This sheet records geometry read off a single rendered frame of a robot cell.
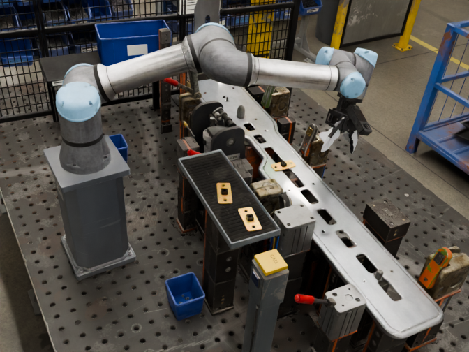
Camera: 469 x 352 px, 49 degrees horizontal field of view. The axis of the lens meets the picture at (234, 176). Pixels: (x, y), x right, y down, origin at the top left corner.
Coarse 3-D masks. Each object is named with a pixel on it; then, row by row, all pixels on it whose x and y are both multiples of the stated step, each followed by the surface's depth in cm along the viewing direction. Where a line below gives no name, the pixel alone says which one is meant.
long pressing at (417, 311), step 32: (256, 128) 195; (288, 192) 166; (320, 192) 167; (320, 224) 155; (352, 224) 156; (352, 256) 145; (384, 256) 146; (416, 288) 138; (384, 320) 128; (416, 320) 130
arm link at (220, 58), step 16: (208, 48) 144; (224, 48) 143; (208, 64) 144; (224, 64) 142; (240, 64) 142; (256, 64) 144; (272, 64) 145; (288, 64) 147; (304, 64) 148; (320, 64) 151; (336, 64) 156; (352, 64) 156; (224, 80) 145; (240, 80) 143; (256, 80) 145; (272, 80) 146; (288, 80) 147; (304, 80) 148; (320, 80) 149; (336, 80) 150; (352, 80) 149; (352, 96) 152
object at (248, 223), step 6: (240, 210) 133; (246, 210) 134; (252, 210) 133; (246, 216) 130; (252, 216) 130; (246, 222) 130; (252, 222) 130; (258, 222) 130; (246, 228) 128; (252, 228) 128; (258, 228) 128
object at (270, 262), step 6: (264, 252) 122; (270, 252) 123; (276, 252) 123; (258, 258) 121; (264, 258) 121; (270, 258) 121; (276, 258) 121; (282, 258) 121; (258, 264) 120; (264, 264) 119; (270, 264) 120; (276, 264) 120; (282, 264) 120; (264, 270) 118; (270, 270) 118; (276, 270) 119
